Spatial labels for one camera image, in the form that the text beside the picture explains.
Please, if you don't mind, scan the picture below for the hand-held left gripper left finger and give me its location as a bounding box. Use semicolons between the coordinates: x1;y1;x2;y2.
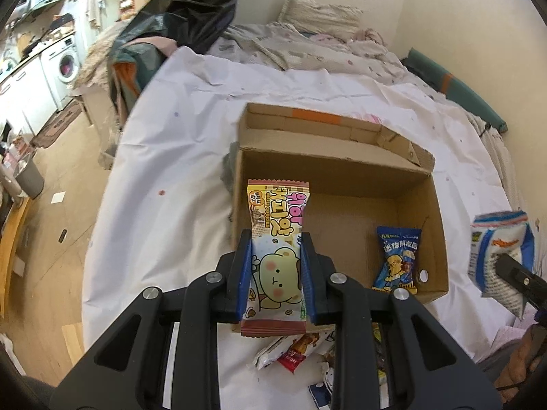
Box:
50;230;254;410

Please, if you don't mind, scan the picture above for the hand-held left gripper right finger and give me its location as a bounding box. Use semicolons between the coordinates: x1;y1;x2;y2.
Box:
299;233;503;410

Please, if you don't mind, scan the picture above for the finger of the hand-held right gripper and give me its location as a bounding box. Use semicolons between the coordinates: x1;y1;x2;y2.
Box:
493;253;547;313

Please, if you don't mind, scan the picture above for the white and blue snack packet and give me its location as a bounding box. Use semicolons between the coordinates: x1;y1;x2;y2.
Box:
468;210;536;319

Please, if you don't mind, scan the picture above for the yellow bear wafer packet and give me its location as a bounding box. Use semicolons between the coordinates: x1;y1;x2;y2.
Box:
240;178;311;337

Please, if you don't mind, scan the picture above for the cardboard box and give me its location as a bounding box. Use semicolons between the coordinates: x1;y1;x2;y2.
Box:
231;102;449;334

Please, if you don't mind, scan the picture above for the white crumpled snack packet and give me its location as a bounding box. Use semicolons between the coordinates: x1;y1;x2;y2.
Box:
251;337;293;370

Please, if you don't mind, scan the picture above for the blue cartoon snack packet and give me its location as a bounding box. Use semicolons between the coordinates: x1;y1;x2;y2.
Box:
371;226;423;295

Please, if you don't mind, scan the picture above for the dark yellow snack packet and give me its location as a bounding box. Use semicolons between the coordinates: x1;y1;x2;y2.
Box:
371;324;388;394

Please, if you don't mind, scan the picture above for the small white blue packet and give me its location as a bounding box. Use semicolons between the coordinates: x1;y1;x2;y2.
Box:
308;362;339;407

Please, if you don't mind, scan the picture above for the beige knitted blanket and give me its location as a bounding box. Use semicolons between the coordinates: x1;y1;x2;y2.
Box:
468;110;527;216

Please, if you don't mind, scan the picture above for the white bed sheet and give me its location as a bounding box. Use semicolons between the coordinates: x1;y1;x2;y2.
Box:
81;45;535;410

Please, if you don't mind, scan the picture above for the green bolster with orange band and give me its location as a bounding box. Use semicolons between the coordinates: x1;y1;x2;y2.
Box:
404;47;509;134

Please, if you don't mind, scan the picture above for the small beige bedside table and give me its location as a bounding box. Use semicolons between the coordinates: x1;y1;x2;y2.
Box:
70;85;125;155

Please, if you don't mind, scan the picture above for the grey dotted quilt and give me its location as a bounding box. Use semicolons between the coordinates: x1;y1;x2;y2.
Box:
209;21;406;91

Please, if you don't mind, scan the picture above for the wooden side furniture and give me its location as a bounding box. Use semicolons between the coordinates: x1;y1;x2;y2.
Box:
0;196;31;319

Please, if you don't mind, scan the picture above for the grey trash bin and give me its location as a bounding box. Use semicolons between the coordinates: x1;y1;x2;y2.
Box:
15;156;46;200

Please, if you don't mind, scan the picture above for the brown patterned rug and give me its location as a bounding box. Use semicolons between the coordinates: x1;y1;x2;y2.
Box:
29;100;83;149

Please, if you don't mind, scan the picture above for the pink cloth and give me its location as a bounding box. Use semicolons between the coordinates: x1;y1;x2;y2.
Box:
349;28;385;47

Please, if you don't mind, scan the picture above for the striped beige pillow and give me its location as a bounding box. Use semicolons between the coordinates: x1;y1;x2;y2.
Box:
278;0;364;40

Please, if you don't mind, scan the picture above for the white washing machine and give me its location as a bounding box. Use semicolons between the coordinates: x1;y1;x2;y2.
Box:
42;36;83;111

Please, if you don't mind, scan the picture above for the black plastic bag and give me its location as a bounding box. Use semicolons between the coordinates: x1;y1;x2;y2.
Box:
143;0;238;54

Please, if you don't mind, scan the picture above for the white kitchen cabinet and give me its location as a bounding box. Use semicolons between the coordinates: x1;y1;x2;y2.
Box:
0;55;49;134

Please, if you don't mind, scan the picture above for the hanging white towel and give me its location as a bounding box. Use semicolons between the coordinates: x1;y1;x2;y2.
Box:
83;0;107;30

